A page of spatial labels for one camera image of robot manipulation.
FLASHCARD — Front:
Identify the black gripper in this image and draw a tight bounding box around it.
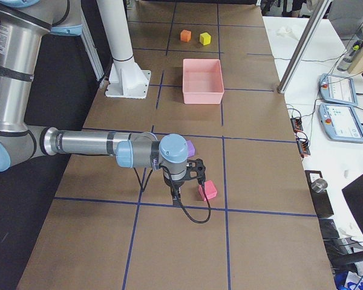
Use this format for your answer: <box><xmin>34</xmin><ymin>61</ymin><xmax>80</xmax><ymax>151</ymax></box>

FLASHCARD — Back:
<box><xmin>162</xmin><ymin>158</ymin><xmax>206</xmax><ymax>207</ymax></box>

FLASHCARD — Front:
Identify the orange foam block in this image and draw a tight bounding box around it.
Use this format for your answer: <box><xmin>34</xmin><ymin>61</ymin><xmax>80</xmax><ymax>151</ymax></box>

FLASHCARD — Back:
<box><xmin>180</xmin><ymin>30</ymin><xmax>192</xmax><ymax>42</ymax></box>

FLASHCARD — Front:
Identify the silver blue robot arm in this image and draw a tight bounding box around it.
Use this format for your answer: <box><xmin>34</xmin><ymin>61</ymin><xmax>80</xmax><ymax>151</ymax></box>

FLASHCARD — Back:
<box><xmin>0</xmin><ymin>1</ymin><xmax>206</xmax><ymax>205</ymax></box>

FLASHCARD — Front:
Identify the purple foam block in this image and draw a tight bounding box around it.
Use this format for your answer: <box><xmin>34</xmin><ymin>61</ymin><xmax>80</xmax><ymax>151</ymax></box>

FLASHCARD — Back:
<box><xmin>187</xmin><ymin>140</ymin><xmax>195</xmax><ymax>158</ymax></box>

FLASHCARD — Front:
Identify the aluminium frame post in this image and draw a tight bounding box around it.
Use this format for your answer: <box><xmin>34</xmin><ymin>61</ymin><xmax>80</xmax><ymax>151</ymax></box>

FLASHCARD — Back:
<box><xmin>277</xmin><ymin>0</ymin><xmax>331</xmax><ymax>94</ymax></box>

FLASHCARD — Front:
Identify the lower orange circuit board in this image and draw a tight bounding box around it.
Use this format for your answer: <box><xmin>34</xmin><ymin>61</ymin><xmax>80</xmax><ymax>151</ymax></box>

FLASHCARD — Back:
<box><xmin>296</xmin><ymin>137</ymin><xmax>310</xmax><ymax>158</ymax></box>

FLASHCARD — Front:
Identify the small metal cup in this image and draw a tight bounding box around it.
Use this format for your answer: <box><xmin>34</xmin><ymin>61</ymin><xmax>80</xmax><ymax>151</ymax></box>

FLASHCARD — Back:
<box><xmin>310</xmin><ymin>178</ymin><xmax>328</xmax><ymax>193</ymax></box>

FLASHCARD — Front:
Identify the lower teach pendant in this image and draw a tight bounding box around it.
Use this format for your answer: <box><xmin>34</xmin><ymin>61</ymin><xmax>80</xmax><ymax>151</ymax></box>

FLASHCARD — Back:
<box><xmin>318</xmin><ymin>103</ymin><xmax>363</xmax><ymax>144</ymax></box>

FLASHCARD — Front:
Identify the upper teach pendant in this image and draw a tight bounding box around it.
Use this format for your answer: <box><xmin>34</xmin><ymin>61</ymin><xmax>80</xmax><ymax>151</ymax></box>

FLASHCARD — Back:
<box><xmin>319</xmin><ymin>74</ymin><xmax>358</xmax><ymax>106</ymax></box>

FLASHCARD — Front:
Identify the yellow foam block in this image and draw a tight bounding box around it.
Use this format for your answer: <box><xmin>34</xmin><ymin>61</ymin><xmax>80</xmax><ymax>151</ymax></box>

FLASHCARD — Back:
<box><xmin>199</xmin><ymin>32</ymin><xmax>211</xmax><ymax>46</ymax></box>

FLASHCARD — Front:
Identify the upper orange circuit board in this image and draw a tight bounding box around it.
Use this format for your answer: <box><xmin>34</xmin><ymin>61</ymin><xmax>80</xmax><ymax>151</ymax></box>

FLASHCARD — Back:
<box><xmin>290</xmin><ymin>117</ymin><xmax>303</xmax><ymax>132</ymax></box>

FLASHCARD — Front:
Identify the orange circuit board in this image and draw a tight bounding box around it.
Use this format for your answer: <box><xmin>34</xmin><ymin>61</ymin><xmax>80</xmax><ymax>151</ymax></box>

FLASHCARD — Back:
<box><xmin>290</xmin><ymin>117</ymin><xmax>303</xmax><ymax>132</ymax></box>
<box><xmin>296</xmin><ymin>137</ymin><xmax>310</xmax><ymax>158</ymax></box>

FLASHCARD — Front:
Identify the red foam block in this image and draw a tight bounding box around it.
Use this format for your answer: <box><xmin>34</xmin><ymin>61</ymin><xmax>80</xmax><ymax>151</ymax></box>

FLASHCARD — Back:
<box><xmin>201</xmin><ymin>180</ymin><xmax>218</xmax><ymax>201</ymax></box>

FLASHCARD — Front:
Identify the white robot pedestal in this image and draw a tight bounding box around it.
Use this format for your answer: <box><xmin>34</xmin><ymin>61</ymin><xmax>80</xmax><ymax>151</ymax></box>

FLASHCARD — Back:
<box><xmin>97</xmin><ymin>0</ymin><xmax>151</xmax><ymax>99</ymax></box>

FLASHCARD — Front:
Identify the pink plastic bin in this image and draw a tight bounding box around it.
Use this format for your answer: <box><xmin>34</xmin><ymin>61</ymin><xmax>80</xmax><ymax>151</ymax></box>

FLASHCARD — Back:
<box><xmin>182</xmin><ymin>59</ymin><xmax>224</xmax><ymax>105</ymax></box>

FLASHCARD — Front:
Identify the black box under cup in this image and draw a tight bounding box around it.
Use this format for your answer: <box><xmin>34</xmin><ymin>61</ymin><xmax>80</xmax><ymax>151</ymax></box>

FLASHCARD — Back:
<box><xmin>305</xmin><ymin>170</ymin><xmax>334</xmax><ymax>219</ymax></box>

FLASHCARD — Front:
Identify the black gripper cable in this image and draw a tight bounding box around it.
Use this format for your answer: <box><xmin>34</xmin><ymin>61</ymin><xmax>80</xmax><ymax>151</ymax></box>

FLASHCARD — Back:
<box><xmin>132</xmin><ymin>165</ymin><xmax>212</xmax><ymax>225</ymax></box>

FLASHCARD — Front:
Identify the teach pendant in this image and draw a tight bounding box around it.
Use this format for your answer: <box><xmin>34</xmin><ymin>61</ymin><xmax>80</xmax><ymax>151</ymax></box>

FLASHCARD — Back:
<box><xmin>319</xmin><ymin>74</ymin><xmax>358</xmax><ymax>106</ymax></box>
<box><xmin>318</xmin><ymin>103</ymin><xmax>363</xmax><ymax>144</ymax></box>

